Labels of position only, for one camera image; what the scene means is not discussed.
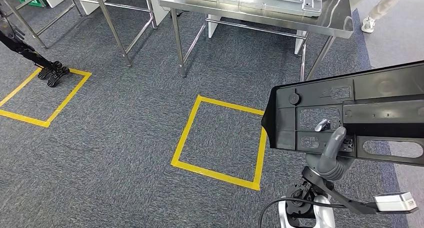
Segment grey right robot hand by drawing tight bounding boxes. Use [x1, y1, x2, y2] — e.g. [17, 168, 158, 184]
[304, 118, 357, 182]

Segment black plastic plate bracket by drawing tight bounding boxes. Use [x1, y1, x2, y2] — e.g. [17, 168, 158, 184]
[260, 60, 424, 167]

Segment steel workbench table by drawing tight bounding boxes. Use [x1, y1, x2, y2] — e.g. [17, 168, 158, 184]
[158, 0, 355, 82]

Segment yellow floor tape square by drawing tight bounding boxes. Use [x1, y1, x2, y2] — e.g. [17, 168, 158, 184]
[170, 94, 268, 191]

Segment person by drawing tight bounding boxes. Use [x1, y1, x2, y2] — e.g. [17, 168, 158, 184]
[350, 0, 409, 34]

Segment stamped silver metal plate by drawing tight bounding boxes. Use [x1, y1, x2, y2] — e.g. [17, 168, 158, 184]
[184, 0, 324, 18]

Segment small steel table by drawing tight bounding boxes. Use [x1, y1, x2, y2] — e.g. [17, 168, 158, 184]
[0, 0, 159, 68]

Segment black humanoid robot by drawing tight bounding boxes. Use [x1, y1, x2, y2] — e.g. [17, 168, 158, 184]
[0, 6, 71, 88]

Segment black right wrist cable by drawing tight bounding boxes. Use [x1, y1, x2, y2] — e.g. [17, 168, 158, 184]
[257, 197, 347, 228]

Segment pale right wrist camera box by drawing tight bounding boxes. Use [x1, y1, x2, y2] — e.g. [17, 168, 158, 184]
[373, 191, 419, 214]

